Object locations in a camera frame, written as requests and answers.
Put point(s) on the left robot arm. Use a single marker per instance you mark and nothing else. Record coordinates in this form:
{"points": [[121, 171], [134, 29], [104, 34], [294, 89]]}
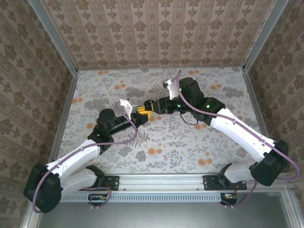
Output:
{"points": [[71, 156]]}

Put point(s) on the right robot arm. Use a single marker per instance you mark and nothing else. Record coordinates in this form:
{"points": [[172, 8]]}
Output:
{"points": [[237, 130]]}

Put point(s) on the grey metal sheet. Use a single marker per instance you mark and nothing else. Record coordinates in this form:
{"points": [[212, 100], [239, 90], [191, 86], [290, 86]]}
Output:
{"points": [[166, 216]]}

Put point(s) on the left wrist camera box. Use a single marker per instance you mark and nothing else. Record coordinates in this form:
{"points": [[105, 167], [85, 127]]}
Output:
{"points": [[126, 105]]}

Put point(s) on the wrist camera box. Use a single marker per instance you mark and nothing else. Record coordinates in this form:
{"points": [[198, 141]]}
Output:
{"points": [[126, 105], [172, 90]]}

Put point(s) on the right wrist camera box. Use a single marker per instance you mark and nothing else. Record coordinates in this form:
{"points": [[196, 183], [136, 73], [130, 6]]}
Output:
{"points": [[172, 90]]}

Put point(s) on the thin aluminium table rail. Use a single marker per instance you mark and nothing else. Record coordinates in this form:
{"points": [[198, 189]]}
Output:
{"points": [[161, 68]]}

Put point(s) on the aluminium table side rail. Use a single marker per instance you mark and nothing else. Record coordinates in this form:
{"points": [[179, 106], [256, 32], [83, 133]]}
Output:
{"points": [[67, 104], [254, 99]]}

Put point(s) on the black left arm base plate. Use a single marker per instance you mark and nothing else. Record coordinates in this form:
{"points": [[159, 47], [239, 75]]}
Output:
{"points": [[111, 183]]}

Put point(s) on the aluminium mounting rail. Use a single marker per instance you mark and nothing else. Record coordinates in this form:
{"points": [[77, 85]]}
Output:
{"points": [[161, 181]]}

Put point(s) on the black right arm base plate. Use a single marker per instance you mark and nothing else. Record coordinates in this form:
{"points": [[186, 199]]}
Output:
{"points": [[211, 183]]}

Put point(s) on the aluminium frame post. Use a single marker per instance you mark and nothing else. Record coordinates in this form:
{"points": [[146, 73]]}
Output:
{"points": [[263, 35], [54, 35]]}

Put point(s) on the aluminium lower frame rail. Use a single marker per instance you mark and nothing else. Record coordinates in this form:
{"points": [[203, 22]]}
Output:
{"points": [[27, 219], [291, 209]]}

